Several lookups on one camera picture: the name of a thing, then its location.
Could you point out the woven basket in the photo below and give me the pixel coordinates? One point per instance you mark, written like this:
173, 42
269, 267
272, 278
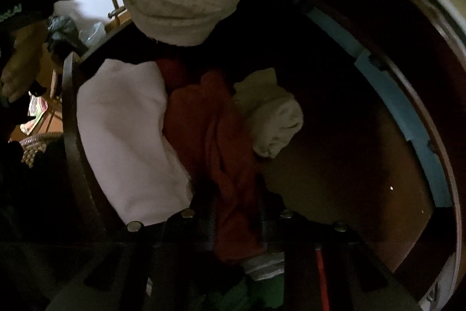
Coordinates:
36, 147

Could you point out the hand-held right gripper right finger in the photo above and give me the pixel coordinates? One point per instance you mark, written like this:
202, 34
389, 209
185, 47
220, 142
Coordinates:
265, 220

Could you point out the bright red underwear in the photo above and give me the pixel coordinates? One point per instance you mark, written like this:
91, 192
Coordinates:
218, 150

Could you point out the white underwear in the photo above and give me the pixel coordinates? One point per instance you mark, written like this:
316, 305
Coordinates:
264, 265

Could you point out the cream underwear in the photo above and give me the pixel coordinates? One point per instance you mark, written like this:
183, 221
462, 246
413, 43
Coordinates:
273, 121

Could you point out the brass bed frame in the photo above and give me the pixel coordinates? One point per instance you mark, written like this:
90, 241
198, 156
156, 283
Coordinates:
116, 10

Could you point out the grey plastic bag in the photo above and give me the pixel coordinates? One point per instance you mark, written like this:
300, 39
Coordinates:
65, 30

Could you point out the person's left hand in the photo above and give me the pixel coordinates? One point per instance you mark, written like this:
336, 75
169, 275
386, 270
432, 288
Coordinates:
22, 56

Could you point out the blue drawer side strip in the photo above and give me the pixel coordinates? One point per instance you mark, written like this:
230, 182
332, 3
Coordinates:
400, 107

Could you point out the pink striped cloth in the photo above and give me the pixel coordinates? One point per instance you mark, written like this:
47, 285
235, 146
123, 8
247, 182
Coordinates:
34, 110

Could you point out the pale pink underwear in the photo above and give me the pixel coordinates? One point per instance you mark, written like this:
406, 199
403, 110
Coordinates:
123, 143

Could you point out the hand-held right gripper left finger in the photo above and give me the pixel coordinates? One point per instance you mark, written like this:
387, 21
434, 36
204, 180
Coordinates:
208, 223

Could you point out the green underwear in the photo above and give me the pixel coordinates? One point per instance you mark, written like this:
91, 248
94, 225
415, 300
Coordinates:
255, 292

